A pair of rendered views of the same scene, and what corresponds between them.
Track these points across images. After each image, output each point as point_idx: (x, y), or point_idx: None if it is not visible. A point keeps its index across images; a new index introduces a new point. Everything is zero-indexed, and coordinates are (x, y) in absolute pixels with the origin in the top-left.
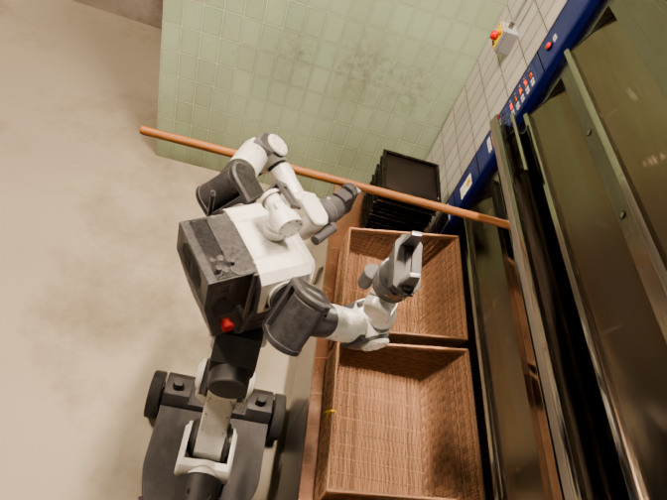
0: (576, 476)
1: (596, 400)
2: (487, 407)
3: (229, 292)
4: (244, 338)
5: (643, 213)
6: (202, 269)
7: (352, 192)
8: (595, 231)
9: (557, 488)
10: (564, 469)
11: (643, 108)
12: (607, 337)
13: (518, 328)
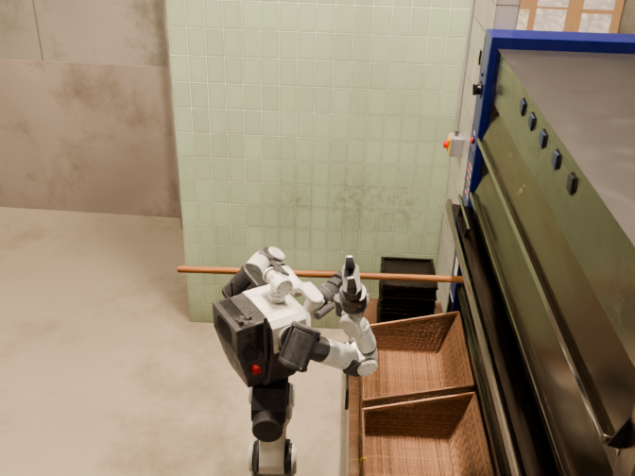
0: (499, 394)
1: None
2: (487, 421)
3: (251, 339)
4: (273, 389)
5: (517, 223)
6: (231, 324)
7: (341, 278)
8: (511, 252)
9: None
10: (494, 396)
11: (515, 161)
12: (523, 314)
13: None
